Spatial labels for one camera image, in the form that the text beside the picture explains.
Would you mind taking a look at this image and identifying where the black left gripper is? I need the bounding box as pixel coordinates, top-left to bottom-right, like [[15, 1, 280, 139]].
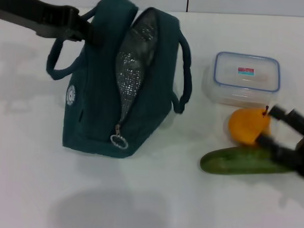
[[0, 0, 106, 48]]

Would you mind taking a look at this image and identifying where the orange pear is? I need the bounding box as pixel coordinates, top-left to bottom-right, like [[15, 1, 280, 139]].
[[227, 103, 273, 148]]

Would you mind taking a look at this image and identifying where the green cucumber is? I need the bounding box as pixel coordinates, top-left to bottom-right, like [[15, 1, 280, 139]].
[[199, 145, 295, 178]]

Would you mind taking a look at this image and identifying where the teal insulated lunch bag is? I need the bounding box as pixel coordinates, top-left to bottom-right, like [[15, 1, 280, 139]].
[[42, 0, 196, 163]]

